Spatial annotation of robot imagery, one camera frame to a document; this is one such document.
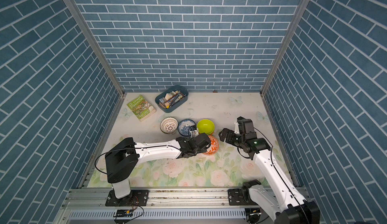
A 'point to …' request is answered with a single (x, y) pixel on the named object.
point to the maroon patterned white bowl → (169, 125)
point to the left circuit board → (124, 213)
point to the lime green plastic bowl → (206, 126)
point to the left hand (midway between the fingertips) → (208, 148)
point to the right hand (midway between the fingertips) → (227, 136)
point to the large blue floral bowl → (183, 126)
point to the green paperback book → (141, 108)
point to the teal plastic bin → (171, 99)
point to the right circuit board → (252, 211)
